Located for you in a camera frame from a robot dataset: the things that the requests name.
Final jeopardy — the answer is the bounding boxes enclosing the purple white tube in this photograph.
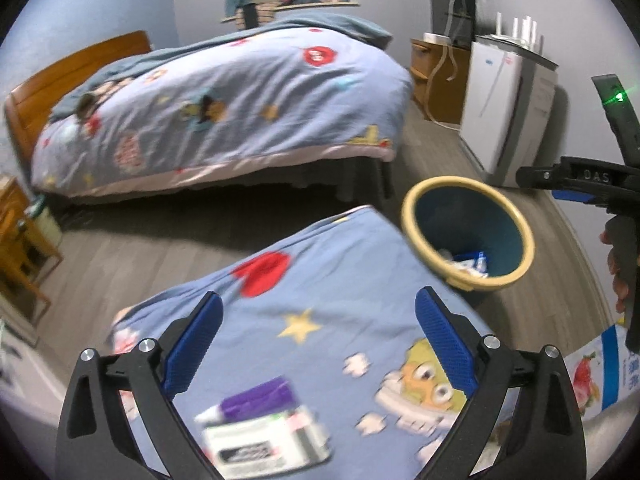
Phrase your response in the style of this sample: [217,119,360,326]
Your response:
[195,377,297,423]

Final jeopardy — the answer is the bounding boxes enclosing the blue white carton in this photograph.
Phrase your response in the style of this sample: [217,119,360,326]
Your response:
[565,325,640,418]

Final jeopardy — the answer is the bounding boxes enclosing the bed with cartoon duvet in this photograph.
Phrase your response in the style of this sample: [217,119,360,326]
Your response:
[32,25,415,198]

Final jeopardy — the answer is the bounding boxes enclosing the white air purifier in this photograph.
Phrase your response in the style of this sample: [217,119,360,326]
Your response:
[459,35,559,189]

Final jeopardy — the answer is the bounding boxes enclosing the white silver packet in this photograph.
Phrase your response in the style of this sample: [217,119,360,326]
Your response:
[440,260,488,279]

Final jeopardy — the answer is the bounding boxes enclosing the teal lidded pale container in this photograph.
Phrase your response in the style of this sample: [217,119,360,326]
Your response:
[22,195,64,247]

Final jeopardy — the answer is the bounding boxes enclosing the wooden cabinet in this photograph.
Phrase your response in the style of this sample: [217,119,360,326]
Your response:
[410,37,473,126]

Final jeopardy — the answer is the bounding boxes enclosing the wooden window sill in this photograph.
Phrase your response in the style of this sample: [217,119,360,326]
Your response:
[220,0,361,25]

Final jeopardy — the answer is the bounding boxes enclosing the purple glue stick pack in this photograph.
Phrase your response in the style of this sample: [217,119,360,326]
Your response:
[201,405,334,479]

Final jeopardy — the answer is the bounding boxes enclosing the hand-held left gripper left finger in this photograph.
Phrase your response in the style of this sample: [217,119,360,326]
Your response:
[55,290,226,480]

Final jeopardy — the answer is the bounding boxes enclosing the person's right hand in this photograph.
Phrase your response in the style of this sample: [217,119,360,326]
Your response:
[599,227,632,316]

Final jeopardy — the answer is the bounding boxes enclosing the white cable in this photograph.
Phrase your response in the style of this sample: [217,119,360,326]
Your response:
[425,45,463,128]

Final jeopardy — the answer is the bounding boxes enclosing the black flat screen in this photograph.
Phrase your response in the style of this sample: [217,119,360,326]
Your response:
[431,0,476,51]

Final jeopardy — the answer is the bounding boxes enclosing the yellow rimmed blue trash bin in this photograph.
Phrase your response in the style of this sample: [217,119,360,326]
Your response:
[401,176,536,306]

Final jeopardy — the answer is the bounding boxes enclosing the wooden bedside table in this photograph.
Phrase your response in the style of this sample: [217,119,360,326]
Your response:
[0,175,64,322]

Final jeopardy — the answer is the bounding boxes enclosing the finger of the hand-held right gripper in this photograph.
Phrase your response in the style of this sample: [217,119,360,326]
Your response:
[516,156,635,207]

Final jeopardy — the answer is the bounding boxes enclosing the wooden headboard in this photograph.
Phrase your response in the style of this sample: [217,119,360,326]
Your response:
[4,30,152,161]

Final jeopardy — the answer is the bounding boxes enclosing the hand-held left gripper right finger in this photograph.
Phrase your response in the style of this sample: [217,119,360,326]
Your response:
[414,286,587,480]

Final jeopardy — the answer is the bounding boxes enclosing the white router with antennas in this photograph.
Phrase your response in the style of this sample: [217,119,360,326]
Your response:
[487,12,544,54]

